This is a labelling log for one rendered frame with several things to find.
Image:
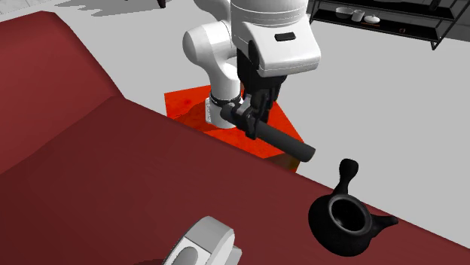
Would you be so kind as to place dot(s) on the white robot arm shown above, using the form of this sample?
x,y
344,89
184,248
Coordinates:
x,y
205,44

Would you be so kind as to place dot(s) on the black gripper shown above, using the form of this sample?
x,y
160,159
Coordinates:
x,y
249,79

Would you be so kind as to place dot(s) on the red robot stand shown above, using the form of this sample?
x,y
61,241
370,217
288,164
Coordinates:
x,y
183,104

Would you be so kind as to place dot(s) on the dark red sofa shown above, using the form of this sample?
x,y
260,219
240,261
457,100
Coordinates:
x,y
110,165

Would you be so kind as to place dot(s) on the dark grey cylinder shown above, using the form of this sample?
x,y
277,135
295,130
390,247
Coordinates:
x,y
290,145

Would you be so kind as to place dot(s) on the grey and white angular object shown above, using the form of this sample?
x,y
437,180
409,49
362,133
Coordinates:
x,y
213,231

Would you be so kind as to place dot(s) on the black shelf with white dishes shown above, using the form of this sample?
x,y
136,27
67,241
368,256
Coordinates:
x,y
415,29

